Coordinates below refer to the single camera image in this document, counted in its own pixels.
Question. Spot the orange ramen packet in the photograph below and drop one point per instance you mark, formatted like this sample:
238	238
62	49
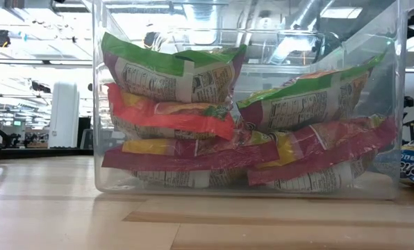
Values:
172	121

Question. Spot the red yellow ramen packet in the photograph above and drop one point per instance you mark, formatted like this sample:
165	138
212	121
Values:
339	142
200	159

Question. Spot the green ramen packet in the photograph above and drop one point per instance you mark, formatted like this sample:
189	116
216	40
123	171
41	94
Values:
148	57
304	104

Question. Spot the large clear plastic bin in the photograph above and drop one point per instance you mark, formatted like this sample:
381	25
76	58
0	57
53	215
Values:
97	104

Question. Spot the white building column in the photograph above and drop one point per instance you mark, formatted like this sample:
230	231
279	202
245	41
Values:
64	114

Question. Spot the black ceiling-mounted device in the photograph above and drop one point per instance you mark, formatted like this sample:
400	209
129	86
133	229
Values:
0	37

